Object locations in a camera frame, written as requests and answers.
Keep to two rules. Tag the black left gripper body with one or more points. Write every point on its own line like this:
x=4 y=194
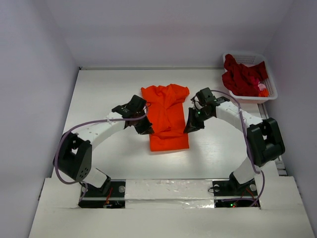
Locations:
x=142 y=125

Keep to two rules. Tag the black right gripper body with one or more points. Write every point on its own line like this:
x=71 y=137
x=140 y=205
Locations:
x=197 y=115

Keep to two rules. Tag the orange t-shirt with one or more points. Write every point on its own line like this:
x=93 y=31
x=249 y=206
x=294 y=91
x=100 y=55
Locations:
x=166 y=114

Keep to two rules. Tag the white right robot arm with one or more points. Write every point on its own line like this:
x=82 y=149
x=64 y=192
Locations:
x=262 y=137

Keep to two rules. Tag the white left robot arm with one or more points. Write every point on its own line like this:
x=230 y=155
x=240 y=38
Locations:
x=73 y=158

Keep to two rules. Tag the dark red t-shirt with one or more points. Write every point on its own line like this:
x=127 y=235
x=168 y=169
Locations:
x=238 y=77

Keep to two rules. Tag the orange garment in basket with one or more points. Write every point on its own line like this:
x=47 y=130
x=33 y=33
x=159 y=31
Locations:
x=264 y=93

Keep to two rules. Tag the white plastic laundry basket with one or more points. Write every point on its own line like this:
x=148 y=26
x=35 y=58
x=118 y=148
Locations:
x=251 y=59

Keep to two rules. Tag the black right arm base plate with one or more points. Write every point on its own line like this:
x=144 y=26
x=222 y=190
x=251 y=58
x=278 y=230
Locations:
x=226 y=196

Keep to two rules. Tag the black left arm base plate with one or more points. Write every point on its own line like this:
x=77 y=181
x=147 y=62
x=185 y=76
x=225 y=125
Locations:
x=113 y=198

